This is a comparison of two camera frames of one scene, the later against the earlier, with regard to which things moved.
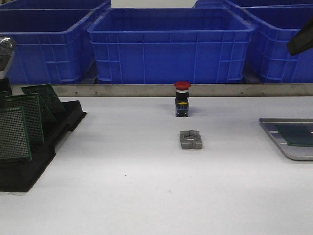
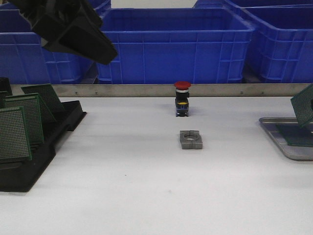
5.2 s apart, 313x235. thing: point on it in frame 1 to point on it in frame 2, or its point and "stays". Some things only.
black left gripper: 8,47 to 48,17
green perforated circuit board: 297,135 stays
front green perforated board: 14,143 stays
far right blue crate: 241,3 stays
